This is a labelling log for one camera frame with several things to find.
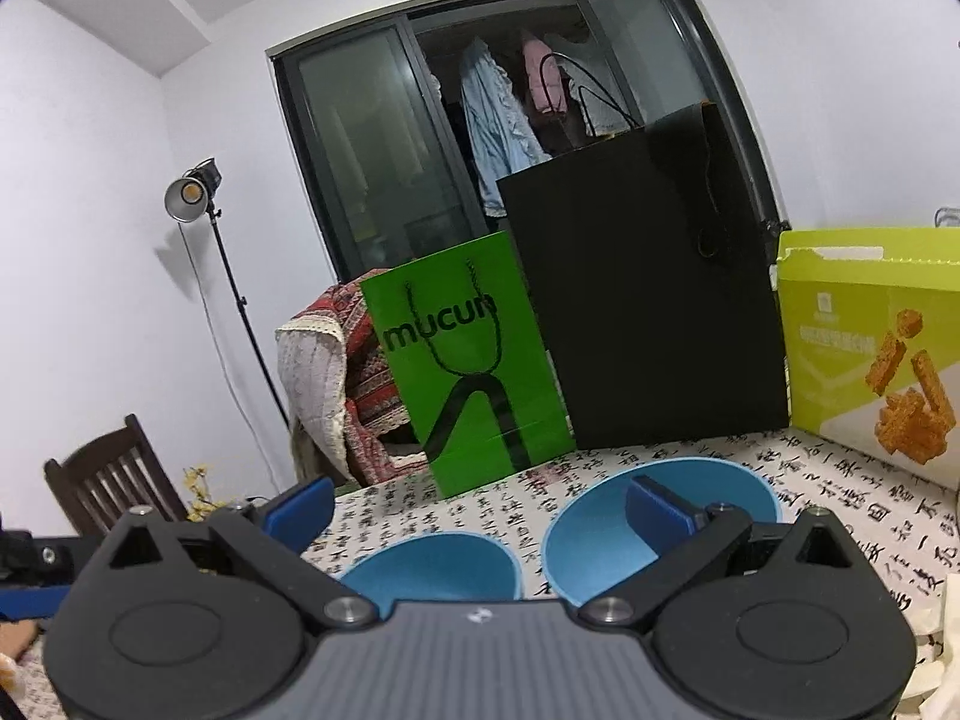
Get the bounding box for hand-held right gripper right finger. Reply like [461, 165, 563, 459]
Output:
[577, 474, 878, 627]

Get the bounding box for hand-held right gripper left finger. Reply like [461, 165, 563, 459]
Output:
[105, 476, 380, 627]

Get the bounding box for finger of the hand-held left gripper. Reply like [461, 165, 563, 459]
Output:
[0, 585, 73, 622]

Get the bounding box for blue bowl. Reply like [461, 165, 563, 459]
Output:
[541, 457, 785, 608]
[337, 531, 522, 620]

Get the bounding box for dark wooden chair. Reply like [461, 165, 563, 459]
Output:
[43, 414, 192, 541]

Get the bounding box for yellow flower branch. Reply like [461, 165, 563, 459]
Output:
[184, 465, 226, 522]

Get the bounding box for patterned woven blanket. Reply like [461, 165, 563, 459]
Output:
[274, 281, 436, 488]

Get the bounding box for calligraphy print tablecloth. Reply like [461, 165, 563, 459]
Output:
[15, 420, 960, 720]

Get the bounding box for green paper bag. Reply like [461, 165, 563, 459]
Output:
[361, 231, 575, 500]

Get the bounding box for yellow-green snack box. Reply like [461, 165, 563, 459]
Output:
[776, 223, 960, 492]

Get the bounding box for black paper bag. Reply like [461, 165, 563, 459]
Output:
[496, 51, 792, 451]

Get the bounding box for crumpled white tissue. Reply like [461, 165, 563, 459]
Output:
[892, 600, 960, 720]

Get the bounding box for studio light on stand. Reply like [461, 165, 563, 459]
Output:
[163, 157, 293, 432]

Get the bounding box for dark sliding glass door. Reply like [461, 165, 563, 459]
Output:
[266, 0, 792, 286]

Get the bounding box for hanging light blue shirt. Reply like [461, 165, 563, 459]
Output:
[459, 37, 552, 218]

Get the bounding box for hanging white garment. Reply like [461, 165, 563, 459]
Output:
[561, 52, 638, 128]

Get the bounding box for hanging pink garment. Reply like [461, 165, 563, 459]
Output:
[521, 34, 567, 117]

